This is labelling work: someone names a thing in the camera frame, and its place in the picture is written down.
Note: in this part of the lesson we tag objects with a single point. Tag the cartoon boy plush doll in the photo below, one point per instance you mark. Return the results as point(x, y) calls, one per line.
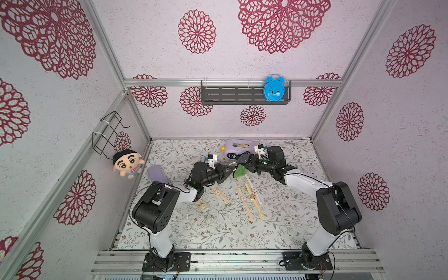
point(128, 163)

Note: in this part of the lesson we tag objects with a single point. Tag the blue alarm clock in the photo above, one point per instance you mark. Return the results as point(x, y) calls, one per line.
point(274, 89)

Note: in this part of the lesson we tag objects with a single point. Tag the beige watch long centre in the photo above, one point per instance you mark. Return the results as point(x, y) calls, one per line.
point(244, 201)

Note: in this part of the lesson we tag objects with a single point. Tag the green cleaning cloth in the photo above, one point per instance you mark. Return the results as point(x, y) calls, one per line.
point(240, 171)

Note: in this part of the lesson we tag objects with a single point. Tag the beige watch long right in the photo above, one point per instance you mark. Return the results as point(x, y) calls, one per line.
point(257, 205)

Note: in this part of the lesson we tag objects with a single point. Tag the beige watch long diagonal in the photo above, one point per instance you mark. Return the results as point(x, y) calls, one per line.
point(219, 194)

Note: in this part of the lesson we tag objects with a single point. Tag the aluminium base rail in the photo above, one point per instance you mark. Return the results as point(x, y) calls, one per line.
point(121, 262)

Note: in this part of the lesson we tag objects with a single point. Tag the grey wall shelf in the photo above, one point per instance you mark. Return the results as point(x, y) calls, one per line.
point(239, 95)

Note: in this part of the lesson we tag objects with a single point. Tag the beige watch top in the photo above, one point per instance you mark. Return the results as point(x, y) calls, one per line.
point(202, 205)

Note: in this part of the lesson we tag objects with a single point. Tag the black wire rack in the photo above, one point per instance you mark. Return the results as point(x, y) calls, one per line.
point(102, 139)

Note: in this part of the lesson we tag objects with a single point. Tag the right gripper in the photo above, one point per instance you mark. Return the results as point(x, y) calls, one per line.
point(251, 161)

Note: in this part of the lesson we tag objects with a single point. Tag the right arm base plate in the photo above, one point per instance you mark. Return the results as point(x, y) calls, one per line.
point(299, 260)

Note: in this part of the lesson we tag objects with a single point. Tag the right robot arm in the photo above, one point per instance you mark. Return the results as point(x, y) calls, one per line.
point(338, 212)

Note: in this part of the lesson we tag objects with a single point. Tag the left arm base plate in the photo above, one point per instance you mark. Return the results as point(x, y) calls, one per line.
point(174, 262)

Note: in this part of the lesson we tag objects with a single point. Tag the purple pad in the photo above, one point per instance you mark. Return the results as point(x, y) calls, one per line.
point(156, 174)

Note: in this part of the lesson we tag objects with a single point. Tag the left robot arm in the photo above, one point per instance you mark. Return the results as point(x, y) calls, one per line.
point(154, 209)

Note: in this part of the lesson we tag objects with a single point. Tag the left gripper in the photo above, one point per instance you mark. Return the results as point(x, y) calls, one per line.
point(221, 170)

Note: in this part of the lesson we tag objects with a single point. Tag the purple tissue box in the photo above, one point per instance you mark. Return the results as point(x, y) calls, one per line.
point(232, 149)

